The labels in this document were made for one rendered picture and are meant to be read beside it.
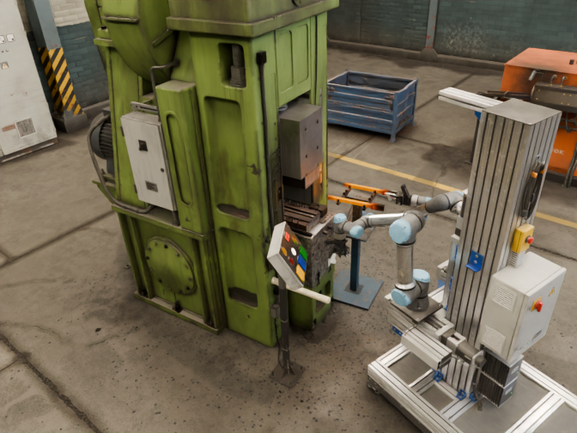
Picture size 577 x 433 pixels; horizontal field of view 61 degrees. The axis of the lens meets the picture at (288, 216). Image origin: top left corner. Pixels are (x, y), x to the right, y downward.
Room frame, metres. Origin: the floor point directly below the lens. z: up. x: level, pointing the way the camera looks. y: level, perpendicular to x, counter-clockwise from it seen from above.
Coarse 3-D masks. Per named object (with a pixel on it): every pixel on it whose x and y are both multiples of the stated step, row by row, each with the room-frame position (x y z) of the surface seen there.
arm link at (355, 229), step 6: (348, 222) 2.46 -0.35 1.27; (354, 222) 2.46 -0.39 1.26; (360, 222) 2.45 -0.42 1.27; (342, 228) 2.44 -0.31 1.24; (348, 228) 2.42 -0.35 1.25; (354, 228) 2.40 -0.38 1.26; (360, 228) 2.39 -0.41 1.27; (348, 234) 2.41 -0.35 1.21; (354, 234) 2.37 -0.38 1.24; (360, 234) 2.39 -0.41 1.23
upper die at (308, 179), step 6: (318, 168) 3.02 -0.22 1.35; (312, 174) 2.95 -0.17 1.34; (318, 174) 3.02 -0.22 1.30; (282, 180) 2.97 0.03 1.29; (288, 180) 2.94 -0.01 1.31; (294, 180) 2.92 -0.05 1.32; (300, 180) 2.90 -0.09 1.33; (306, 180) 2.89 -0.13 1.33; (312, 180) 2.95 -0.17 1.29; (300, 186) 2.90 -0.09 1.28; (306, 186) 2.88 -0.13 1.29
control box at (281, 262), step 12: (276, 228) 2.57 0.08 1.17; (288, 228) 2.59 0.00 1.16; (276, 240) 2.43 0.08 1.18; (288, 240) 2.48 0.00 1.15; (276, 252) 2.29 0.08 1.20; (288, 252) 2.38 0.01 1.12; (276, 264) 2.27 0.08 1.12; (288, 264) 2.29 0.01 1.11; (288, 276) 2.26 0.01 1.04; (300, 288) 2.26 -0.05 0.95
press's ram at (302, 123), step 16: (288, 112) 3.00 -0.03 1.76; (304, 112) 2.99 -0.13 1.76; (320, 112) 3.06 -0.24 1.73; (288, 128) 2.87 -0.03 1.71; (304, 128) 2.88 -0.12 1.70; (320, 128) 3.06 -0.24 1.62; (288, 144) 2.88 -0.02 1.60; (304, 144) 2.88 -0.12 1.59; (320, 144) 3.06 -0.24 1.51; (288, 160) 2.88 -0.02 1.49; (304, 160) 2.87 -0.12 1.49; (320, 160) 3.06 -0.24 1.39; (288, 176) 2.88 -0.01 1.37; (304, 176) 2.87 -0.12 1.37
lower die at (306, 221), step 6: (288, 204) 3.16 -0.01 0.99; (288, 210) 3.06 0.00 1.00; (306, 210) 3.05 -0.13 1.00; (312, 210) 3.06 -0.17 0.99; (294, 216) 2.99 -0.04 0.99; (300, 216) 2.99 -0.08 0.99; (306, 216) 2.98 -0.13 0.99; (312, 216) 2.96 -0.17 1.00; (318, 216) 3.02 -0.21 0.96; (288, 222) 2.95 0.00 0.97; (294, 222) 2.94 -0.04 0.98; (300, 222) 2.93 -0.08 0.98; (306, 222) 2.93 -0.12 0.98; (312, 222) 2.94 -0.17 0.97; (318, 222) 3.02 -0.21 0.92; (300, 228) 2.90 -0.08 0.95; (306, 228) 2.88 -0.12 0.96; (312, 228) 2.94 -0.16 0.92
